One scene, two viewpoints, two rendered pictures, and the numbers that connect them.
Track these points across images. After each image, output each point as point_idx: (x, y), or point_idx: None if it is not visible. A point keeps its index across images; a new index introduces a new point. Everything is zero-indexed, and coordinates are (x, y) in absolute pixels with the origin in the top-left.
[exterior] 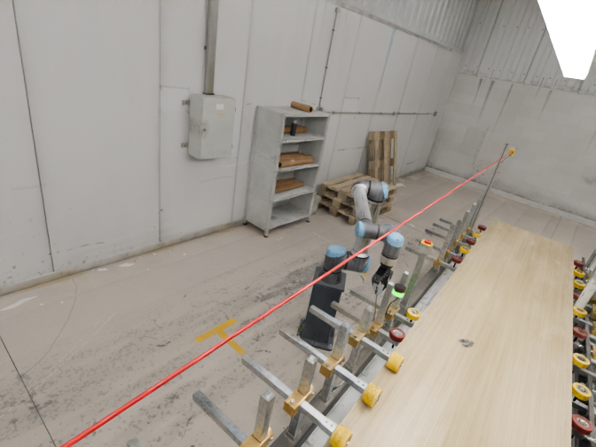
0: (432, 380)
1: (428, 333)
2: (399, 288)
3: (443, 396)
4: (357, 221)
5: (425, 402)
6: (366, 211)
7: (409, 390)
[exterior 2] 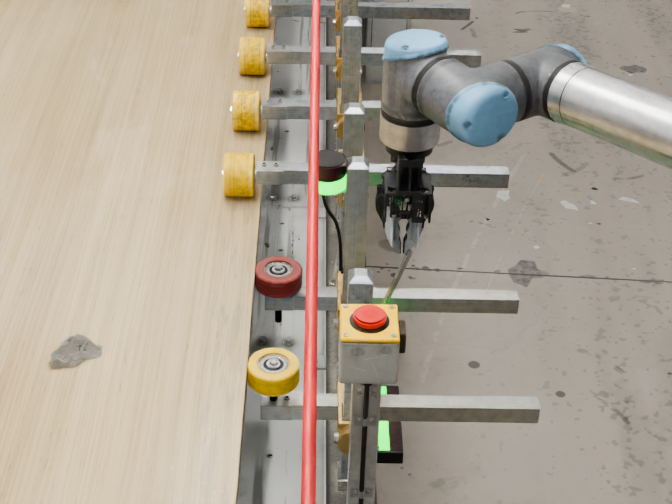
0: (144, 211)
1: (197, 321)
2: (324, 150)
3: (111, 195)
4: (580, 54)
5: (145, 171)
6: (612, 82)
7: (185, 173)
